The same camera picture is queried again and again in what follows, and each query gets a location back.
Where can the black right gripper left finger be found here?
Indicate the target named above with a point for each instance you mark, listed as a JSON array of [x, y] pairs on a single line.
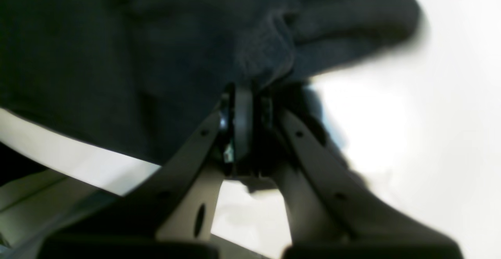
[[169, 215]]

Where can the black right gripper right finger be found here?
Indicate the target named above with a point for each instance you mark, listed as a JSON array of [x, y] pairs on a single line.
[[330, 214]]

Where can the black t-shirt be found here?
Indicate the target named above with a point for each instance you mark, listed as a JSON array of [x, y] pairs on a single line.
[[138, 76]]

